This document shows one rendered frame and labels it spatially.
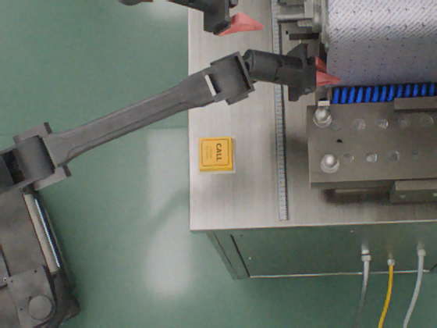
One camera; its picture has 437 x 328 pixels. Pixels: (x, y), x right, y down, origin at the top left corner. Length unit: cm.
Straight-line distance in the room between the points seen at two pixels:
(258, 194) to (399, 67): 40
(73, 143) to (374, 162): 58
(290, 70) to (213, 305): 122
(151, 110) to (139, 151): 126
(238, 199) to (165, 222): 96
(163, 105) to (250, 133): 34
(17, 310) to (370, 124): 123
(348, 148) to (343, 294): 104
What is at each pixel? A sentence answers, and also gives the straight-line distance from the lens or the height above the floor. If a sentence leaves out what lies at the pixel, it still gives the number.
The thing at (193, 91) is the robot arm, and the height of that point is 121.
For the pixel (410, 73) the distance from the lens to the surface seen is 168.
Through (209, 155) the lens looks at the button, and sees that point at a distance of 179.
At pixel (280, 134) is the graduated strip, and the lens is 182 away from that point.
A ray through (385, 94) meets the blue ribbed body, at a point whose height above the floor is 104.
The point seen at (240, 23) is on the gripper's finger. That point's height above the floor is 137.
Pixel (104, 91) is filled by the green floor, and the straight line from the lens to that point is 288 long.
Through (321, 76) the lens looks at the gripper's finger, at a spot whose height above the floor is 112.
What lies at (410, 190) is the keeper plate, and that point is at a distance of 168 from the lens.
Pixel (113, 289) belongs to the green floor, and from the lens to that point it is 272.
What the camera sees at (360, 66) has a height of 113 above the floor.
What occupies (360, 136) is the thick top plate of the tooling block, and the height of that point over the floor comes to 103.
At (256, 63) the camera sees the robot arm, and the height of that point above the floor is 119.
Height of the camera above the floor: 264
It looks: 72 degrees down
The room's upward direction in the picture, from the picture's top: 11 degrees counter-clockwise
